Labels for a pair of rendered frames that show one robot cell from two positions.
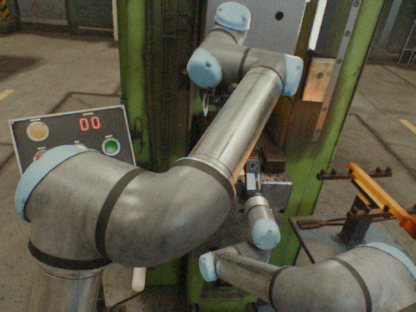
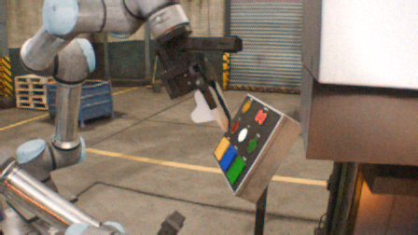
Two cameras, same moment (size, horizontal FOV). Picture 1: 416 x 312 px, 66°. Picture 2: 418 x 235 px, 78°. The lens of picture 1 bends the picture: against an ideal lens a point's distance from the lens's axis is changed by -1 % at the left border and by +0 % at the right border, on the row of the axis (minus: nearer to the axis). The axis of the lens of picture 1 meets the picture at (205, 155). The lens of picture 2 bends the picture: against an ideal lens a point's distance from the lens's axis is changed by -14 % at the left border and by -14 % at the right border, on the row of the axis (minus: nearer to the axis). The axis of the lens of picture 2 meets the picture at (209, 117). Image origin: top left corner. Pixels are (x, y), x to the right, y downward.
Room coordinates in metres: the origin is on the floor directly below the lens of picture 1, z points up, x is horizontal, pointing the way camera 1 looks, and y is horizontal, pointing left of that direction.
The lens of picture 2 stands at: (1.09, -0.53, 1.40)
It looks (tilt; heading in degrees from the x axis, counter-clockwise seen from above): 15 degrees down; 112
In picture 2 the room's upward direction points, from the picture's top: straight up
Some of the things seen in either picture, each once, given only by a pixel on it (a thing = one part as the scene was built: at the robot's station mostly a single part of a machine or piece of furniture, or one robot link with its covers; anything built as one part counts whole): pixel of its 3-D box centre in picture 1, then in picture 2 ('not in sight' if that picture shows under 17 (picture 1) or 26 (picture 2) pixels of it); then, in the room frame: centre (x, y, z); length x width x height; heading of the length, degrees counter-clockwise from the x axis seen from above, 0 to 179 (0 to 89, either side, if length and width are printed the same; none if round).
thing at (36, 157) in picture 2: not in sight; (34, 159); (0.11, 0.10, 0.98); 0.13 x 0.12 x 0.14; 69
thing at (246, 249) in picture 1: (252, 252); not in sight; (0.67, -0.17, 0.90); 0.11 x 0.08 x 0.11; 118
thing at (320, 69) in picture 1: (317, 80); not in sight; (1.23, -0.40, 1.27); 0.09 x 0.02 x 0.17; 98
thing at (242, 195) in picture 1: (251, 194); not in sight; (0.84, -0.16, 0.99); 0.12 x 0.08 x 0.09; 8
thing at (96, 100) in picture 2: not in sight; (78, 99); (-3.25, 3.45, 0.36); 1.20 x 0.80 x 0.72; 172
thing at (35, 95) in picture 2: not in sight; (42, 89); (-5.18, 4.03, 0.37); 1.26 x 0.88 x 0.74; 4
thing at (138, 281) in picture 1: (143, 241); not in sight; (0.92, 0.22, 0.62); 0.44 x 0.05 x 0.05; 8
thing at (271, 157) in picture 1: (271, 159); not in sight; (1.14, -0.28, 0.95); 0.12 x 0.08 x 0.06; 8
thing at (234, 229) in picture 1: (229, 183); not in sight; (1.28, -0.13, 0.69); 0.56 x 0.38 x 0.45; 8
